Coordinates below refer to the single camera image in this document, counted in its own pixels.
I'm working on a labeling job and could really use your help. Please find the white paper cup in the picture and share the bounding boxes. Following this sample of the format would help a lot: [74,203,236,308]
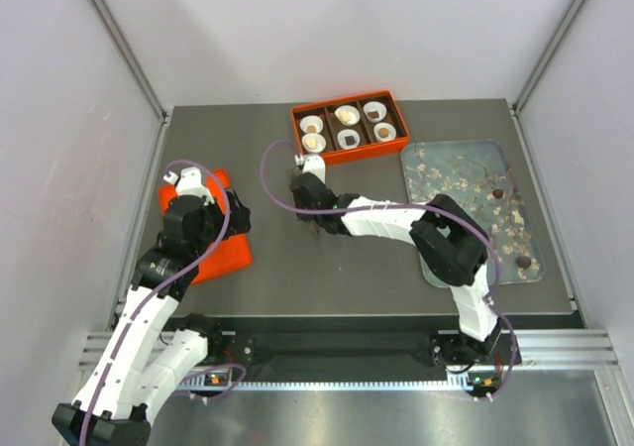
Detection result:
[299,115,324,134]
[301,133,327,154]
[334,105,361,127]
[337,129,362,150]
[363,101,387,123]
[373,122,397,143]

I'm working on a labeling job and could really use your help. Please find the orange compartment box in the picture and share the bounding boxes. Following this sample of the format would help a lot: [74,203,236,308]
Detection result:
[291,90,409,165]

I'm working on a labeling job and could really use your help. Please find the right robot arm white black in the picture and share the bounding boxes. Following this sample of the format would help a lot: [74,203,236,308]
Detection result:
[289,173,501,363]

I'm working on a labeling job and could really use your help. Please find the white paper cup back middle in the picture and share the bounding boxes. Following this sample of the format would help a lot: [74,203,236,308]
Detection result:
[334,105,361,127]

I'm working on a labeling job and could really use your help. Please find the orange box lid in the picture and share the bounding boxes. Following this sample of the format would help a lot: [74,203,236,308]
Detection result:
[158,169,253,285]

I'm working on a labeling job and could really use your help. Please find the dark round truffle front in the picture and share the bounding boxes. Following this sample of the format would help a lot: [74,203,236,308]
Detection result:
[516,256,532,269]

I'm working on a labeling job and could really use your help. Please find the white paper cup back right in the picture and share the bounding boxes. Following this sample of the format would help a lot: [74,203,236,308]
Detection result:
[363,101,387,123]

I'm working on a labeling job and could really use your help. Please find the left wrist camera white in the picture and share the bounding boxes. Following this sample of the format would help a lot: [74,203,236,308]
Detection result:
[162,167,215,205]

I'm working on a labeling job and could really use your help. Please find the aluminium frame rail front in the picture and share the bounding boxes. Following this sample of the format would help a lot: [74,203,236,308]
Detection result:
[77,330,620,373]

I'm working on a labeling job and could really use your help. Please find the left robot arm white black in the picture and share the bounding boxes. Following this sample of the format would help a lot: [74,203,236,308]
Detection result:
[52,188,251,445]

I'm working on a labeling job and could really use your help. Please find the white paper cup front middle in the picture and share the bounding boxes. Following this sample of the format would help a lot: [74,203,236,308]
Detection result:
[337,129,362,150]

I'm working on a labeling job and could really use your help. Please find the white paper cup front right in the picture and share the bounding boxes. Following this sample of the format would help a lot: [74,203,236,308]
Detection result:
[373,122,397,143]

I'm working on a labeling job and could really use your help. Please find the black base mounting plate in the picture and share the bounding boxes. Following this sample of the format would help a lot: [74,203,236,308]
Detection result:
[222,332,517,372]

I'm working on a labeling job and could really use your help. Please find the blue floral tray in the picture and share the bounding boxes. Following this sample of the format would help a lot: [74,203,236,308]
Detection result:
[401,139,546,284]

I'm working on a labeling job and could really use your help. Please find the white paper cup front left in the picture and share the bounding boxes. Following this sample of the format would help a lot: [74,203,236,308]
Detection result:
[301,133,327,154]

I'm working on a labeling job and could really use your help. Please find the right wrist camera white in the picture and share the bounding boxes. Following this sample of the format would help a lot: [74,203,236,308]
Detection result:
[294,154,326,183]

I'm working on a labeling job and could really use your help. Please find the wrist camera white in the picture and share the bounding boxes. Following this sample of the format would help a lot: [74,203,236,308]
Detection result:
[162,167,215,205]
[294,154,326,183]

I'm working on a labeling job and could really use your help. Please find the metal tongs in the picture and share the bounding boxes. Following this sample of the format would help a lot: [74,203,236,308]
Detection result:
[297,215,321,241]

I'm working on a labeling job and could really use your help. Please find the grey slotted cable duct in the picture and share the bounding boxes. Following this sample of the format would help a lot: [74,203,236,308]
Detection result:
[98,370,501,392]

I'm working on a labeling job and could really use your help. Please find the white paper cup back left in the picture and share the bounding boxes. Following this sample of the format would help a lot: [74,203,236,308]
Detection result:
[299,115,324,134]

